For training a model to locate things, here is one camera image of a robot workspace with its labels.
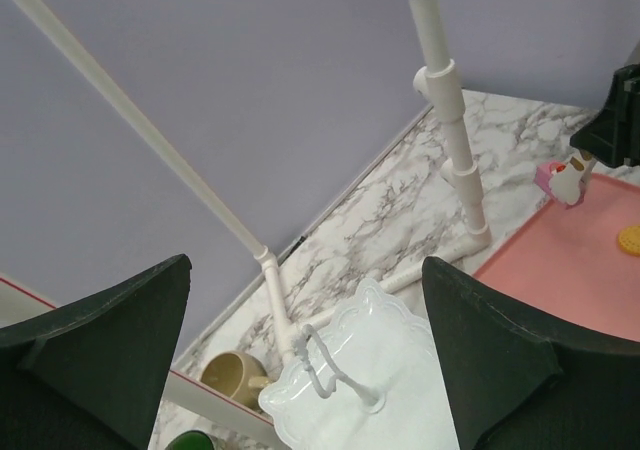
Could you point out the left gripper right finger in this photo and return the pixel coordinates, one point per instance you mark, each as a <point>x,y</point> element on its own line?
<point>517,377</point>

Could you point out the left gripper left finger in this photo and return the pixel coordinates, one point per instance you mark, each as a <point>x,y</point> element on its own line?
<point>91,374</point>

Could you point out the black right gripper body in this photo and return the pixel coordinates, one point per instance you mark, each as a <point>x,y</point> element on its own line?
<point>612,136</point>

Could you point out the pink cake slice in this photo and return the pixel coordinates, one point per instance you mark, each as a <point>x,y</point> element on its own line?
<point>542,176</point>

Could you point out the orange sandwich biscuit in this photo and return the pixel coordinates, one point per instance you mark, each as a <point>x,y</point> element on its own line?
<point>628,240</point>

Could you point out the three tier white stand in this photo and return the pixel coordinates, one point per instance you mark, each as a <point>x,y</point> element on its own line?
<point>370,379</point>

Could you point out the left white pvc pole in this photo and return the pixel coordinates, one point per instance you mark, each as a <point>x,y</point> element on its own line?
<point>18,303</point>

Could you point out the green interior mug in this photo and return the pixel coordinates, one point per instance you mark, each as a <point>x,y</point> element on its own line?
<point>191,440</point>

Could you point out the pink serving tray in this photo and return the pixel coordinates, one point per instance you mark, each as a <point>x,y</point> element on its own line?
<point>567,262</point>

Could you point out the beige ceramic mug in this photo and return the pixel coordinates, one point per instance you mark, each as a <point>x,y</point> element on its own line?
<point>238,376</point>

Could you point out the middle white pvc pole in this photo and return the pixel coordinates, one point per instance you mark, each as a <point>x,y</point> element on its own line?
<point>82,60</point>

